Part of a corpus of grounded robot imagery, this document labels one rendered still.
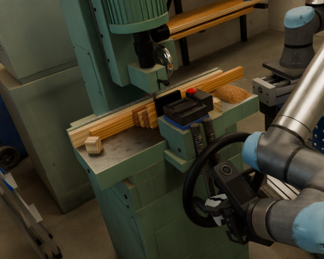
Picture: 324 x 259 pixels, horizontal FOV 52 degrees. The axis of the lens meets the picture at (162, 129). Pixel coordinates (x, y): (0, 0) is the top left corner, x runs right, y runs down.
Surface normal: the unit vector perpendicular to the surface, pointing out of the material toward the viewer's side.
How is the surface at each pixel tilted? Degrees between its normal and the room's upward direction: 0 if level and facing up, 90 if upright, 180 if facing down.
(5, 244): 0
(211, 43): 90
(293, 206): 33
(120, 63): 90
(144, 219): 90
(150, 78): 90
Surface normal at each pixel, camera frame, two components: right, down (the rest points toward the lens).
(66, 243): -0.17, -0.85
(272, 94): 0.33, 0.43
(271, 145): -0.47, -0.53
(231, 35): 0.56, 0.33
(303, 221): -0.87, -0.35
